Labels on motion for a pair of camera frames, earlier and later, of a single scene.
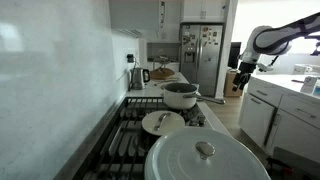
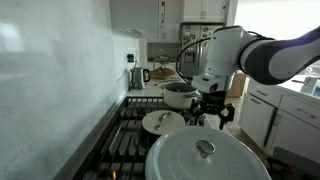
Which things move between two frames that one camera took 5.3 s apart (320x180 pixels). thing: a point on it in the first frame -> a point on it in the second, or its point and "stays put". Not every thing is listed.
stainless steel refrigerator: x=200 y=55 stays put
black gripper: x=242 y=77 -> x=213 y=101
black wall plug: x=130 y=58 stays put
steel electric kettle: x=138 y=78 stays put
